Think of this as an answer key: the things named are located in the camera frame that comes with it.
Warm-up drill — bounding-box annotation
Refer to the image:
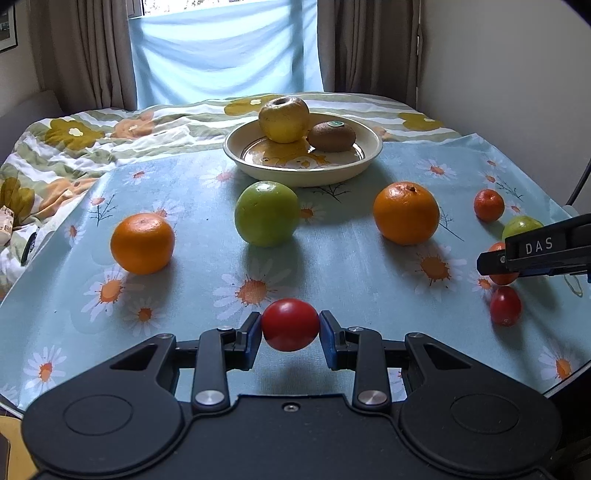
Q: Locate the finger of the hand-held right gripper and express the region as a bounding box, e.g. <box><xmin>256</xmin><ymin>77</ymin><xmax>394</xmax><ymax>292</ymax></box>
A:
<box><xmin>477</xmin><ymin>249</ymin><xmax>509</xmax><ymax>278</ymax></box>

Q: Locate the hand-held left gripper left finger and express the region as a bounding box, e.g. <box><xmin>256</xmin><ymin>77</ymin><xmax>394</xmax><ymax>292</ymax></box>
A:
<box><xmin>110</xmin><ymin>312</ymin><xmax>263</xmax><ymax>414</ymax></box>

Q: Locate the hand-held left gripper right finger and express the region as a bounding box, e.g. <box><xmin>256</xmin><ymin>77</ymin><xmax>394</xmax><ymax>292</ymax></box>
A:
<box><xmin>320</xmin><ymin>310</ymin><xmax>468</xmax><ymax>412</ymax></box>

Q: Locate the small mandarin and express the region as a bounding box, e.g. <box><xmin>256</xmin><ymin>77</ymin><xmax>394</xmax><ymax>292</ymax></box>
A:
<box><xmin>474</xmin><ymin>189</ymin><xmax>505</xmax><ymax>222</ymax></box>
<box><xmin>487</xmin><ymin>242</ymin><xmax>520</xmax><ymax>286</ymax></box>

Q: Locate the large red tomato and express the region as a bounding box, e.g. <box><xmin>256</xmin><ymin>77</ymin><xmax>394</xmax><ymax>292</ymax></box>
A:
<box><xmin>261</xmin><ymin>298</ymin><xmax>321</xmax><ymax>352</ymax></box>

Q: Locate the small green apple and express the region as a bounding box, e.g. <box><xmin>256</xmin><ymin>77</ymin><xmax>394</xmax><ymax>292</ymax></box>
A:
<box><xmin>502</xmin><ymin>215</ymin><xmax>544</xmax><ymax>243</ymax></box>

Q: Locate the large orange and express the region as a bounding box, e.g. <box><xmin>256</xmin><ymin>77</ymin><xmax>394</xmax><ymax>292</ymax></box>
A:
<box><xmin>110</xmin><ymin>213</ymin><xmax>177</xmax><ymax>276</ymax></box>
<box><xmin>373</xmin><ymin>181</ymin><xmax>440</xmax><ymax>245</ymax></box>

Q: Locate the large green apple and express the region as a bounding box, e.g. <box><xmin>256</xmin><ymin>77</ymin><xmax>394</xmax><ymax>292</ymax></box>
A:
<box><xmin>234</xmin><ymin>181</ymin><xmax>301</xmax><ymax>247</ymax></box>

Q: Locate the cream ceramic bowl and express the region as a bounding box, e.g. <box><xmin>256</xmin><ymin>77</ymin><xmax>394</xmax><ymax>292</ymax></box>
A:
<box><xmin>223</xmin><ymin>115</ymin><xmax>384</xmax><ymax>188</ymax></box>

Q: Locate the small red tomato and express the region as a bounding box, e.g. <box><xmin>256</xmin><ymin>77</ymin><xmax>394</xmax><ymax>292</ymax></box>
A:
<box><xmin>489</xmin><ymin>286</ymin><xmax>522</xmax><ymax>328</ymax></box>

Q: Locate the blue daisy print tablecloth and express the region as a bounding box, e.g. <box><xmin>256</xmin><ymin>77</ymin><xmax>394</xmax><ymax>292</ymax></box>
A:
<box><xmin>0</xmin><ymin>134</ymin><xmax>591</xmax><ymax>412</ymax></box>

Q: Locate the brown kiwi with sticker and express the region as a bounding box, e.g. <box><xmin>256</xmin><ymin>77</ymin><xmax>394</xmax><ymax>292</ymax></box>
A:
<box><xmin>307</xmin><ymin>119</ymin><xmax>356</xmax><ymax>152</ymax></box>

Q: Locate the yellow apple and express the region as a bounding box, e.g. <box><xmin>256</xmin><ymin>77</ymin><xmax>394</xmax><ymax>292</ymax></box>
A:
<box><xmin>258</xmin><ymin>96</ymin><xmax>310</xmax><ymax>144</ymax></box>

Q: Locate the striped flower print blanket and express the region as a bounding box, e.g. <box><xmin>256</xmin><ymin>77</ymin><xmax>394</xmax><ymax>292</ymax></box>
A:
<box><xmin>0</xmin><ymin>92</ymin><xmax>462</xmax><ymax>303</ymax></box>

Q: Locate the brown curtain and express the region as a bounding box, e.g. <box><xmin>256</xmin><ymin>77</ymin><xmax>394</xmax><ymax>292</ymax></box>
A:
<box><xmin>316</xmin><ymin>0</ymin><xmax>424</xmax><ymax>110</ymax></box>
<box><xmin>28</xmin><ymin>0</ymin><xmax>139</xmax><ymax>114</ymax></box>

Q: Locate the light blue window cloth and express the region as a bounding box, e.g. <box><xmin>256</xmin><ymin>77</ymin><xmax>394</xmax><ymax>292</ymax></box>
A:
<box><xmin>128</xmin><ymin>0</ymin><xmax>325</xmax><ymax>110</ymax></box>

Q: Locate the grey upholstered furniture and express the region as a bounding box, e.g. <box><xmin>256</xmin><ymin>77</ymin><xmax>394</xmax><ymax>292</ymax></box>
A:
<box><xmin>0</xmin><ymin>89</ymin><xmax>64</xmax><ymax>160</ymax></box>

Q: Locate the window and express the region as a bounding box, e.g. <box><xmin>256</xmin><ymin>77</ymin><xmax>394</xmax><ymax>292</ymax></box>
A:
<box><xmin>127</xmin><ymin>0</ymin><xmax>241</xmax><ymax>19</ymax></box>

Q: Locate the black cable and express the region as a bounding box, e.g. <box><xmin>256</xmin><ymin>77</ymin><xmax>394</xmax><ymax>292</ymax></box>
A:
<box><xmin>565</xmin><ymin>159</ymin><xmax>591</xmax><ymax>208</ymax></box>

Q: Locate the framed wall picture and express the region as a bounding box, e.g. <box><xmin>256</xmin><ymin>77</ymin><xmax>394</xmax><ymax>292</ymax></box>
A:
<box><xmin>0</xmin><ymin>0</ymin><xmax>19</xmax><ymax>52</ymax></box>

